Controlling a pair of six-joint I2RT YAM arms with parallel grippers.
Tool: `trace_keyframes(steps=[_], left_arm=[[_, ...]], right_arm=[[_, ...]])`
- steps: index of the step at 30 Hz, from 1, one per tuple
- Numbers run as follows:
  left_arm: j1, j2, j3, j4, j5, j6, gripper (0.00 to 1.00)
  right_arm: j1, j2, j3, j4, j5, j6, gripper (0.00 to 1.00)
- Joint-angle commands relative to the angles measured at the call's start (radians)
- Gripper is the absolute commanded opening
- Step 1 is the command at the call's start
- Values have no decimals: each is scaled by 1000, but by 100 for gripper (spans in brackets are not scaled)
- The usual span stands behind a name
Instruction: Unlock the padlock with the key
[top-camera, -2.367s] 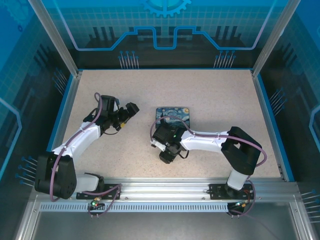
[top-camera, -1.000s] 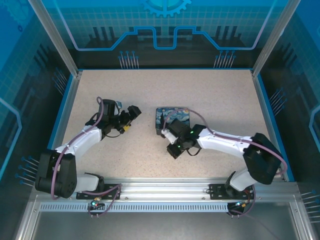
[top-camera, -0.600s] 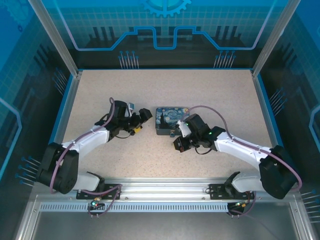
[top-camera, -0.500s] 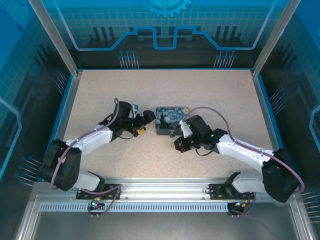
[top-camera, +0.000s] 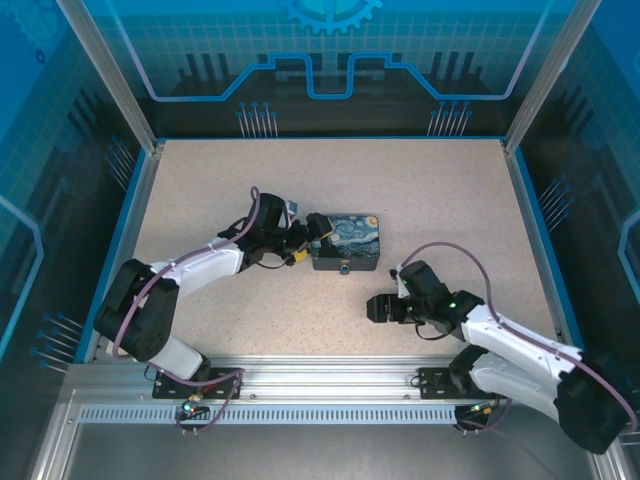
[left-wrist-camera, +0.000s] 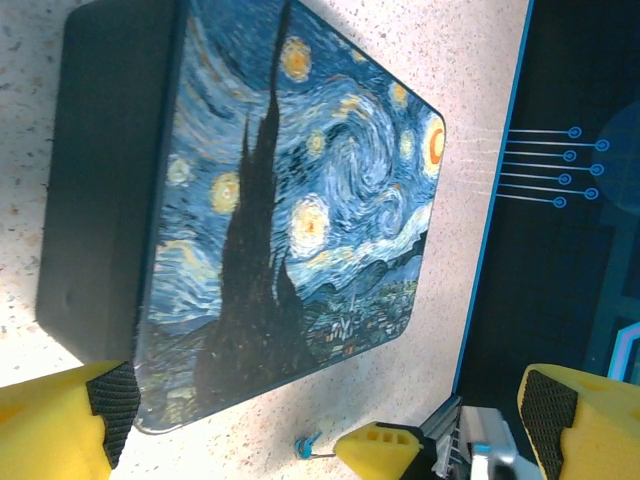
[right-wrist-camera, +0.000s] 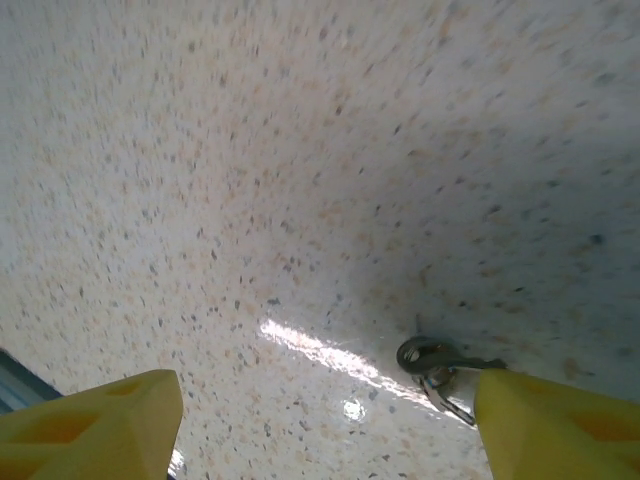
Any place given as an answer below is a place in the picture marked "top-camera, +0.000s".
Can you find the aluminium table side rail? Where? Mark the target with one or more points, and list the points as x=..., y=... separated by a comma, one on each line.
x=135, y=225
x=540, y=240

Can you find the small connector with green light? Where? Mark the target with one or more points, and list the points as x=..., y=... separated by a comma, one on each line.
x=192, y=406

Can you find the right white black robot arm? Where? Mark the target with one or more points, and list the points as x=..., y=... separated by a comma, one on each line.
x=500, y=330

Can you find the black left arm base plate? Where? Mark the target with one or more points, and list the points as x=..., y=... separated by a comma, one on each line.
x=225, y=385

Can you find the starry night print tin box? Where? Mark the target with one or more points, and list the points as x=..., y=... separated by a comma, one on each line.
x=352, y=237

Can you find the aluminium mounting rail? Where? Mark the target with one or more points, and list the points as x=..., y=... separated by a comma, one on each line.
x=325, y=380

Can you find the aluminium frame post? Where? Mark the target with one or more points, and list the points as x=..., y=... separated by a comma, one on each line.
x=545, y=80
x=115, y=80

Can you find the small connector with yellow plug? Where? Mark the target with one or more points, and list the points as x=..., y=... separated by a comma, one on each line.
x=481, y=410

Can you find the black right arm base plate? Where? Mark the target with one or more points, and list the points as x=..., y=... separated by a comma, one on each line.
x=435, y=384

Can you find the blue printed acrylic back panel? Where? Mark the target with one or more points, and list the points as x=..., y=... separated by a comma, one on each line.
x=325, y=45

